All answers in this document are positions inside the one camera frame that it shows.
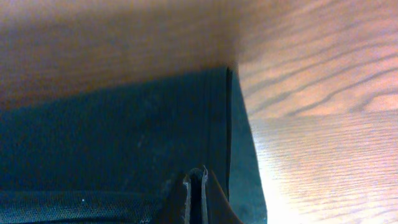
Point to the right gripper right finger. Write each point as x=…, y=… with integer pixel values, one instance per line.
x=215, y=208

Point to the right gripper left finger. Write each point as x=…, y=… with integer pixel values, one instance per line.
x=176, y=209

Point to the black t-shirt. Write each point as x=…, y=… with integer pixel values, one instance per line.
x=116, y=155

